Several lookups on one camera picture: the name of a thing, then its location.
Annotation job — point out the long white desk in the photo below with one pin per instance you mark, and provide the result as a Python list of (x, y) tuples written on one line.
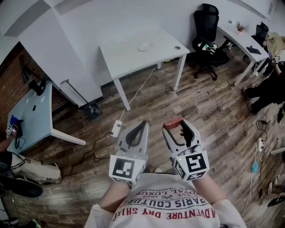
[(242, 41)]

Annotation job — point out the person's white printed shirt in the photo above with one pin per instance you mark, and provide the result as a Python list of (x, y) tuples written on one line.
[(164, 213)]

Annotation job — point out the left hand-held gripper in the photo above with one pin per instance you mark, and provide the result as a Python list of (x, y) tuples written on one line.
[(123, 167)]

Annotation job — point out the red sausage piece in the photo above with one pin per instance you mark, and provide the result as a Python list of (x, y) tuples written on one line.
[(172, 122)]

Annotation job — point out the white plate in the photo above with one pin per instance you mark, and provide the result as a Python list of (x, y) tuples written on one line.
[(145, 46)]

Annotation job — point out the black monitor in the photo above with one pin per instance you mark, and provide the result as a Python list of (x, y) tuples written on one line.
[(25, 70)]

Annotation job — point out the grey metal rod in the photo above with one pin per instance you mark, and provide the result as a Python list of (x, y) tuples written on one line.
[(74, 91)]

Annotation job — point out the light blue table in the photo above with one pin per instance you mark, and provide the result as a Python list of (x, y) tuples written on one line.
[(33, 120)]

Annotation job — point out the white table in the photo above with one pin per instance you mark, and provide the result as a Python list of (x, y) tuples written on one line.
[(133, 58)]

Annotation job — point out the black floor stand base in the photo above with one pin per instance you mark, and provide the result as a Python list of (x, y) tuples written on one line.
[(93, 111)]

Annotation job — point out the small potted plant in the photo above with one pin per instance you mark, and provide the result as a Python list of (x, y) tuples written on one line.
[(240, 28)]

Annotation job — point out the light blue floor object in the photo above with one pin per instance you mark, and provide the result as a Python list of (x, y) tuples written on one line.
[(254, 167)]

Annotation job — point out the green plastic bottle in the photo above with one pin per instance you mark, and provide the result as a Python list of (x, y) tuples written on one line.
[(207, 46)]

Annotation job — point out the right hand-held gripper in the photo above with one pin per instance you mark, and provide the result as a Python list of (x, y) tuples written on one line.
[(194, 162)]

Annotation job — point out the black computer mouse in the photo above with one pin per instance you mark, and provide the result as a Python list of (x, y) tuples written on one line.
[(34, 108)]

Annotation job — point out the black keyboard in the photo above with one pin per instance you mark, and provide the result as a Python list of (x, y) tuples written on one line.
[(253, 50)]

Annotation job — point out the person's left forearm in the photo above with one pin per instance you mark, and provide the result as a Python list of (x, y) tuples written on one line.
[(115, 196)]

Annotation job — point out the black headset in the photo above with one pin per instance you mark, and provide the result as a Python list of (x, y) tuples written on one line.
[(37, 88)]

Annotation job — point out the black mesh office chair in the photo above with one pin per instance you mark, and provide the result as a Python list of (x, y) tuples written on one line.
[(206, 24)]

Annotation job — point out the person's right forearm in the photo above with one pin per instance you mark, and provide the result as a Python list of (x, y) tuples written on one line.
[(211, 191)]

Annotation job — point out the white power strip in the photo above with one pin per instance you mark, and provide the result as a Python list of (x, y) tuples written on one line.
[(260, 144), (116, 128)]

